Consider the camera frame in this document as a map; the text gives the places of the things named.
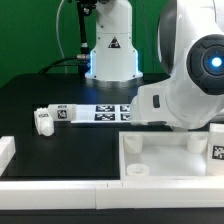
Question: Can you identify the white square table top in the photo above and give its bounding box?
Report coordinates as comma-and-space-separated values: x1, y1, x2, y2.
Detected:
119, 132, 224, 181

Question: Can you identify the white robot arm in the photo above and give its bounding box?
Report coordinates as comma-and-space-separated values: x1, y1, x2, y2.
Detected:
85, 0, 224, 129

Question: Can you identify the white paper with tags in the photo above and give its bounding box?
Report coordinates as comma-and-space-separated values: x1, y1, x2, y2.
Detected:
72, 104, 130, 124

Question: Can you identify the white left obstacle block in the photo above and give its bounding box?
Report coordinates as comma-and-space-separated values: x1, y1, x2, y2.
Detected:
0, 136, 16, 176

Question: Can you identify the white front obstacle bar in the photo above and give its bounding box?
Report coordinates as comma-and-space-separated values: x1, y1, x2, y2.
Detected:
0, 178, 224, 210

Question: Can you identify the black cable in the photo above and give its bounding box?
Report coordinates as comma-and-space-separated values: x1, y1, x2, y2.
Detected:
39, 55, 83, 75

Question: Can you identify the black camera pole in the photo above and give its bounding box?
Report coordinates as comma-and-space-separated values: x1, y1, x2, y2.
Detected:
75, 0, 98, 78

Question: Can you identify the grey cable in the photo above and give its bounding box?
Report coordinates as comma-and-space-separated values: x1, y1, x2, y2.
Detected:
55, 0, 69, 74

